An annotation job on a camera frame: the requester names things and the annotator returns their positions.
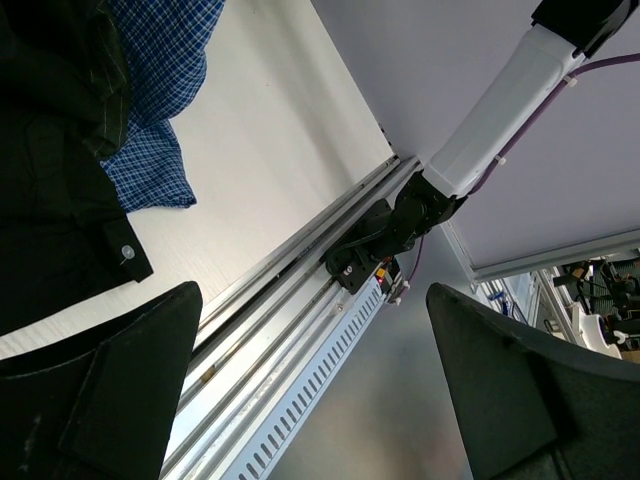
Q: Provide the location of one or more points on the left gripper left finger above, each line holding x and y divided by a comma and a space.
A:
100, 404

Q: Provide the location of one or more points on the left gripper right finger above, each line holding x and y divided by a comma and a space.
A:
529, 405

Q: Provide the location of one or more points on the black long sleeve shirt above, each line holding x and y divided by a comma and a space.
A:
64, 235

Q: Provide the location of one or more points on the aluminium mounting rail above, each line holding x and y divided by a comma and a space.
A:
270, 345

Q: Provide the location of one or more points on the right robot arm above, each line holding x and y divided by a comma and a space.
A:
557, 48

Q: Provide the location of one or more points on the dark pinstripe shirt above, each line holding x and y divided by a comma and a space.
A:
109, 81

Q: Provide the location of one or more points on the light blue checked shirt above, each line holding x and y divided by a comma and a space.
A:
164, 43

